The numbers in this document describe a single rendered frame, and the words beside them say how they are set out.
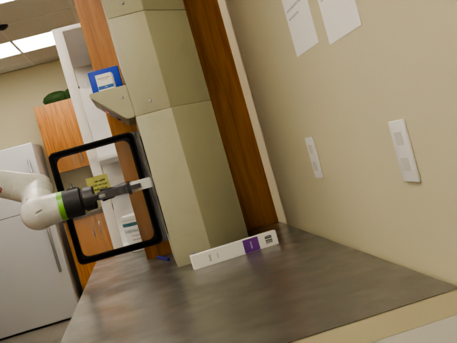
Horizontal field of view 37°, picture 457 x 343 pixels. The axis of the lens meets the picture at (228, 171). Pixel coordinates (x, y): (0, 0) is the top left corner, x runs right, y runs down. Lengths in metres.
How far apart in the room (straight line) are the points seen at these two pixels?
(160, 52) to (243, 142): 0.54
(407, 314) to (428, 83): 0.36
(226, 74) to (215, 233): 0.64
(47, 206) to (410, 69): 1.33
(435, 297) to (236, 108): 1.48
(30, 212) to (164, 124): 0.49
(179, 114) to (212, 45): 0.47
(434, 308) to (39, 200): 1.38
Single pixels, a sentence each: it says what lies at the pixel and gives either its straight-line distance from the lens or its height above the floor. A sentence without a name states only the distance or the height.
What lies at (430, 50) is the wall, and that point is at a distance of 1.09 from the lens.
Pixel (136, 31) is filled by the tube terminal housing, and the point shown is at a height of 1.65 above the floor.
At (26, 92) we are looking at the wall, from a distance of 7.76.
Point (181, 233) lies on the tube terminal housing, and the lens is 2.08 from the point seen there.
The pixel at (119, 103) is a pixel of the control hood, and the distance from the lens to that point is 2.08.
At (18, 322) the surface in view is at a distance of 7.20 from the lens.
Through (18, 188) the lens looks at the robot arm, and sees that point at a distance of 2.28.
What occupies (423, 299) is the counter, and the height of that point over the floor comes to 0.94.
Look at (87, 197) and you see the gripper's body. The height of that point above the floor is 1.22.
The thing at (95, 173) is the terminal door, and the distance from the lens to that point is 2.40.
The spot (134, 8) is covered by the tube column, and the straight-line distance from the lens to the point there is 2.12.
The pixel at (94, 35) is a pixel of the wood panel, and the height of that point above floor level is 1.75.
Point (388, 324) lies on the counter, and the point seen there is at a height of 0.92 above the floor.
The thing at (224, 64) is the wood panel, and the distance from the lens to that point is 2.48.
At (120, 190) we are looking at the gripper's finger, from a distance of 2.12.
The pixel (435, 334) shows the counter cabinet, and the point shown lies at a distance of 1.16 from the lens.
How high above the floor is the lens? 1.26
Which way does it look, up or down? 2 degrees down
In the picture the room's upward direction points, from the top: 16 degrees counter-clockwise
